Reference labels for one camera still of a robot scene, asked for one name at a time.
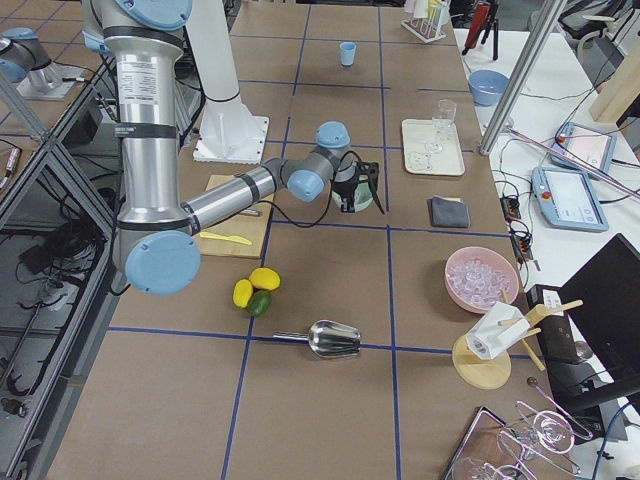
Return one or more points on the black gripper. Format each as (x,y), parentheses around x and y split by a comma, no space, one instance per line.
(345,190)

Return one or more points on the green bowl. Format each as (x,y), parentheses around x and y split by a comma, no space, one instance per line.
(362,200)

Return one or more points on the light blue cup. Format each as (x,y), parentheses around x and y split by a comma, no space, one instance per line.
(347,51)

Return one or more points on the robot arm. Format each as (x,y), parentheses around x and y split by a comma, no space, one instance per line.
(154,243)

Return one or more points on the pink bowl with ice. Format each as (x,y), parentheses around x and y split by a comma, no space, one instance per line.
(477,277)

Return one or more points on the steel ice scoop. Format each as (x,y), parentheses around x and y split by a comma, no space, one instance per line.
(328,339)

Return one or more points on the blue bowl with fork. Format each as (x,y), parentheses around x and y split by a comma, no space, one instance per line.
(487,87)

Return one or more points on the cream bear tray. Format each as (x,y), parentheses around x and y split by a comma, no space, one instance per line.
(415,134)

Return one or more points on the grey yellow cloth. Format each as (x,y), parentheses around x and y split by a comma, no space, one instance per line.
(448,213)

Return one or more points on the clear glass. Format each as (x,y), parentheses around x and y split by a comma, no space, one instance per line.
(442,120)

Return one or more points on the steel muddler black cap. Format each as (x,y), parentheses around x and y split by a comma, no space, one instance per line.
(251,213)

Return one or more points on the wooden cutting board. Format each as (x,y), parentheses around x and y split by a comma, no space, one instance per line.
(250,228)

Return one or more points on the yellow lemon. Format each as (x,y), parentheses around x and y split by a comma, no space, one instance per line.
(264,278)

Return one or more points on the green avocado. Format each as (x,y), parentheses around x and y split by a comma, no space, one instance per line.
(259,303)

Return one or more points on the yellow mango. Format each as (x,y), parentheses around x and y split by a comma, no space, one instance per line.
(242,293)

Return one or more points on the yellow plastic knife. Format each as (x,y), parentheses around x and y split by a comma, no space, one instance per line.
(229,238)

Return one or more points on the teach pendant tablet near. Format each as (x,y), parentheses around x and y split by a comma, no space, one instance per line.
(567,200)

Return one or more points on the teach pendant tablet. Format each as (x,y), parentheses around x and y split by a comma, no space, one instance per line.
(567,200)
(585,143)

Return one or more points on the wooden stand with bag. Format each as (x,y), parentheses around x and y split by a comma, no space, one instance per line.
(481,358)

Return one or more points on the teach pendant tablet far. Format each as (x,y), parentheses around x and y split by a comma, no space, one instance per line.
(585,143)

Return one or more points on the black monitor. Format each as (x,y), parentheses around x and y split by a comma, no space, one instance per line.
(608,320)

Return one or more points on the wine glasses on tray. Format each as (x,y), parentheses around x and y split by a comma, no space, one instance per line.
(537,442)

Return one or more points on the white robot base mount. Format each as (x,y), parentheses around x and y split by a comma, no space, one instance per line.
(228,131)

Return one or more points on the white wire cup rack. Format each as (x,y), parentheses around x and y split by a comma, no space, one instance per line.
(427,19)

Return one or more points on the aluminium frame post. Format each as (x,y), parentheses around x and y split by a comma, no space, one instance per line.
(533,46)

